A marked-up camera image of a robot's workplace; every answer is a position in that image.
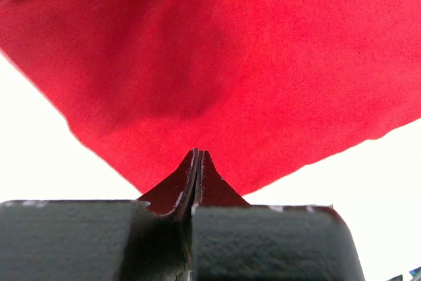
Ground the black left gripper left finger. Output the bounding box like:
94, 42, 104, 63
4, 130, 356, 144
1, 149, 199, 280

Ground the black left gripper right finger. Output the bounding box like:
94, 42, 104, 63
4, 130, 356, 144
191, 151, 364, 280

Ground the red t-shirt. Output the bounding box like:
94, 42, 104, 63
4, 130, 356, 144
1, 0, 420, 194

